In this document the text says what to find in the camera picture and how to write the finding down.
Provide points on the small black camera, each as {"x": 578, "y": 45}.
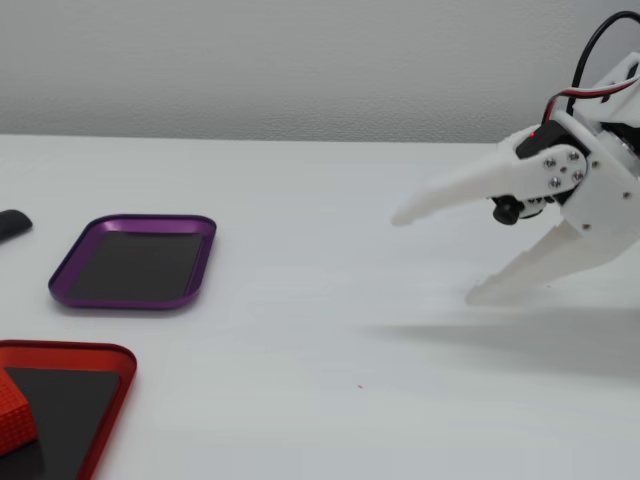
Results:
{"x": 505, "y": 213}

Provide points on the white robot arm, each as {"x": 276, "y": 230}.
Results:
{"x": 620, "y": 95}

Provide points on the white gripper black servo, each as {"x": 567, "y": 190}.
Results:
{"x": 602, "y": 187}

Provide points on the red dish with black mat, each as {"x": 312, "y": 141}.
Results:
{"x": 95, "y": 400}

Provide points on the purple dish with black mat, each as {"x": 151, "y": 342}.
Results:
{"x": 137, "y": 262}

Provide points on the dark grey rounded object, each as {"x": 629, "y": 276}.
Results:
{"x": 12, "y": 224}

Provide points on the red block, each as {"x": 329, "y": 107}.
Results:
{"x": 15, "y": 415}

